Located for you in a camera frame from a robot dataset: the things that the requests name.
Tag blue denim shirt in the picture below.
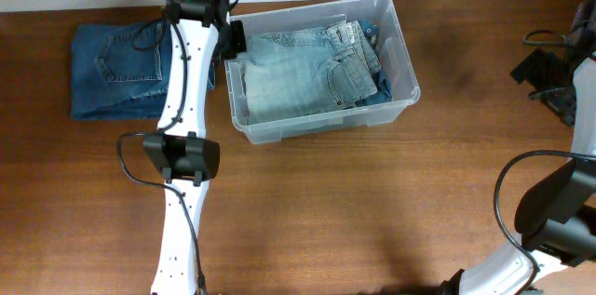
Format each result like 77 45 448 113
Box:
357 20 392 107

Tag light blue jeans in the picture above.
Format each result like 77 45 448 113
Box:
238 20 382 125

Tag clear plastic storage bin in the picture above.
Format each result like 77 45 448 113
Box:
224 0 421 144

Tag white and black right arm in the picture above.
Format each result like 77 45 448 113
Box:
439 0 595 294

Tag dark blue jeans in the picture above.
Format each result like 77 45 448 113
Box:
70 20 217 122

